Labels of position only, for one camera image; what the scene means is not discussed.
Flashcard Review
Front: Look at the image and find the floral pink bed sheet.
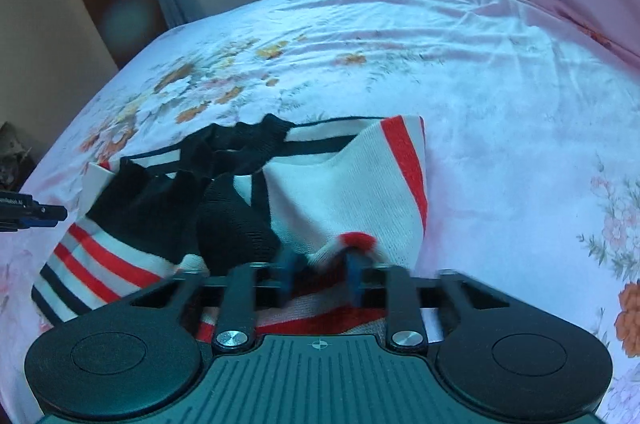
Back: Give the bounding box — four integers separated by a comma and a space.
25, 0, 639, 423

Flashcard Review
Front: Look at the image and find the striped white knit sweater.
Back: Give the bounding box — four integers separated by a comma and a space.
32, 115, 428, 326

